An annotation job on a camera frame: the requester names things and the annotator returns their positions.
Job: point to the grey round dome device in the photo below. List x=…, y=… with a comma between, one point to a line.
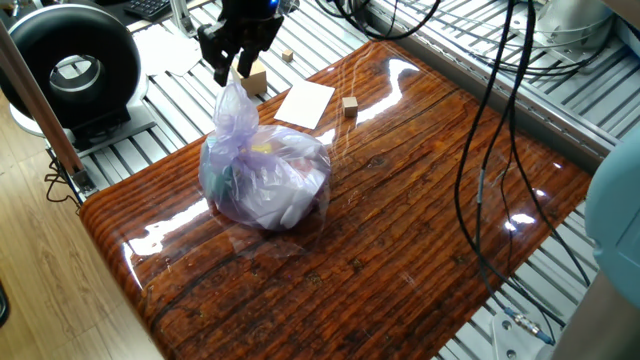
x=570, y=25

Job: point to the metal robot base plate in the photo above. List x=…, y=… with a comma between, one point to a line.
x=505, y=340

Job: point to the white paper sheet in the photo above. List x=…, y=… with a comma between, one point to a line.
x=165, y=50

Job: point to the silver UR5 robot arm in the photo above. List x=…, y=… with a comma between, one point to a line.
x=615, y=225

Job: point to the glossy wood-grain board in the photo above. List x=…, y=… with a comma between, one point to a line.
x=400, y=225

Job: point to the aluminium profile rail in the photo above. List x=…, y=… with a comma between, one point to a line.
x=500, y=105

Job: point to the purple translucent plastic bag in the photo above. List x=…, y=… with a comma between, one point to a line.
x=270, y=190

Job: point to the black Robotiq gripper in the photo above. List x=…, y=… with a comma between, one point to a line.
x=252, y=20

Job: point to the white paper card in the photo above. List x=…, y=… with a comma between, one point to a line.
x=305, y=102

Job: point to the metal upright bracket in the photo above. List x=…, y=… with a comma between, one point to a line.
x=181, y=17

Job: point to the small wooden cube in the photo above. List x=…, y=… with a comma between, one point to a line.
x=350, y=106

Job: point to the large wooden block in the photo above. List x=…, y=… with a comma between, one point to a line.
x=258, y=81

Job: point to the brown wooden post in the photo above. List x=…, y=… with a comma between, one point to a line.
x=35, y=100

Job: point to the black computer keyboard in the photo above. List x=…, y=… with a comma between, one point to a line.
x=147, y=7

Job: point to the tiny wooden cube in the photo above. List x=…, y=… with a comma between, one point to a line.
x=287, y=55

